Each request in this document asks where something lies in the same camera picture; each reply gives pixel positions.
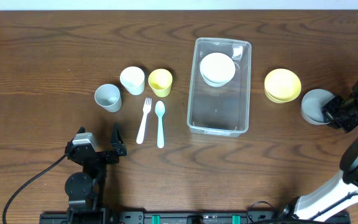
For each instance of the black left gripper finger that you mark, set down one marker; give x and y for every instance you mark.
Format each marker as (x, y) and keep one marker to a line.
(81, 130)
(116, 142)

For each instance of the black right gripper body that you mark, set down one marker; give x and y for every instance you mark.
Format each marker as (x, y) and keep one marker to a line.
(344, 113)

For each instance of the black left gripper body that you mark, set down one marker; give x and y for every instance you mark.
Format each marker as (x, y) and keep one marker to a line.
(105, 159)

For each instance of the grey plastic bowl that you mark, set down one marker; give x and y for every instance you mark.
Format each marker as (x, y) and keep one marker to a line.
(312, 106)

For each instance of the grey plastic cup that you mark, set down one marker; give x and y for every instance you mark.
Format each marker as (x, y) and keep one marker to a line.
(108, 97)

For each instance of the yellow plastic bowl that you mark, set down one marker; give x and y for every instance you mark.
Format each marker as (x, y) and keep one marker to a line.
(282, 85)

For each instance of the white plastic bowl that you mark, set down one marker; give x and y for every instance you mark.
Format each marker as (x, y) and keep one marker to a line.
(217, 69)

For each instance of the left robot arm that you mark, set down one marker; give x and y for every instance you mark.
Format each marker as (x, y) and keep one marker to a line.
(85, 189)

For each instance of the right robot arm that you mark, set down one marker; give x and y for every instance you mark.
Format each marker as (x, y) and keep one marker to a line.
(341, 191)

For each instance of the clear plastic container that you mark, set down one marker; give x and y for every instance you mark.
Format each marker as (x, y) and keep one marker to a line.
(222, 110)

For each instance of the pink plastic fork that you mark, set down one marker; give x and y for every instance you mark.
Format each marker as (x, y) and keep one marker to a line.
(146, 110)

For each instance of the mint green plastic spoon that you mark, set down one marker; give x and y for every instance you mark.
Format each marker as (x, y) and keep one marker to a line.
(160, 111)

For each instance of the white plastic cup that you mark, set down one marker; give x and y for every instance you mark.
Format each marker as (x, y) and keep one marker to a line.
(133, 80)

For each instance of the yellow plastic cup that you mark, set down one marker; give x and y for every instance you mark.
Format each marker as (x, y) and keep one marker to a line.
(160, 80)

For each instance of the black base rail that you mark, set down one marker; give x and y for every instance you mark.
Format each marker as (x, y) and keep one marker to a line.
(258, 215)

